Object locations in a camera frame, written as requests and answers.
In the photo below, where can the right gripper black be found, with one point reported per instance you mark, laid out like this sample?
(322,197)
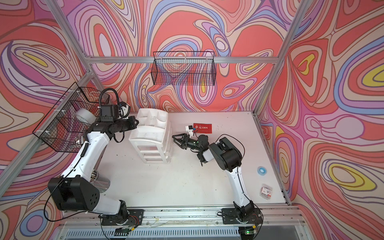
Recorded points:
(184,136)

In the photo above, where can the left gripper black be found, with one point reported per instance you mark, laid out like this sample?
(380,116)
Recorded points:
(132,125)

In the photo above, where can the red postcard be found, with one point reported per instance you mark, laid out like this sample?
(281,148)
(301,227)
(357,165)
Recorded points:
(202,128)

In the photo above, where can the white plastic drawer organizer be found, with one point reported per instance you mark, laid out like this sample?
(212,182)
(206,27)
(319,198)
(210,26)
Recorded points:
(152,139)

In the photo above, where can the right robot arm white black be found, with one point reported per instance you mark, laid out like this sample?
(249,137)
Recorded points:
(229,159)

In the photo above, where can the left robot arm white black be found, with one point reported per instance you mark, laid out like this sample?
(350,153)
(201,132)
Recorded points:
(73,190)

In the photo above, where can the white tape roll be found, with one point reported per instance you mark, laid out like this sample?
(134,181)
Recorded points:
(85,116)

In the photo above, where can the shiny metal cup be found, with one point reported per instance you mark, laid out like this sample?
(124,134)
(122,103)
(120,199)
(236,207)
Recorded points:
(99,181)

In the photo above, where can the small red white packet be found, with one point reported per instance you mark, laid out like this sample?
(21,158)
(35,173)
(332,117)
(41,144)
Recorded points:
(266,192)

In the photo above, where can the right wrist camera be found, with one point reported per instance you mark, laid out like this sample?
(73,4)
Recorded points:
(191,130)

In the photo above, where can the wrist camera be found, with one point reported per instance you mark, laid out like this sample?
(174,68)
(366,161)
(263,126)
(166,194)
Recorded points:
(191,130)
(110,113)

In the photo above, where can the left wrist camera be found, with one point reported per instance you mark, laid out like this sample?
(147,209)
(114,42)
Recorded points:
(110,113)

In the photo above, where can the black wire basket left wall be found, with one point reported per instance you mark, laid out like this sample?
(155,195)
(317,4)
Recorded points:
(60,129)

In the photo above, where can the black wire basket wall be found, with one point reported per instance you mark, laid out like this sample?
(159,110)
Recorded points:
(60,129)
(184,68)

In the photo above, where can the black wire basket back wall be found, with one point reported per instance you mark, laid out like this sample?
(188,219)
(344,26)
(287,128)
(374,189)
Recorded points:
(184,68)

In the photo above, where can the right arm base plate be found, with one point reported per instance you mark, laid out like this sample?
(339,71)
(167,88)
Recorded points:
(230,216)

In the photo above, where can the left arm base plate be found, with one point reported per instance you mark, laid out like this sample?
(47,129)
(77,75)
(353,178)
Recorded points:
(133,218)

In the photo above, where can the aluminium front rail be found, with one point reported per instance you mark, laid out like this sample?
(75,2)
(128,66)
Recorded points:
(195,216)

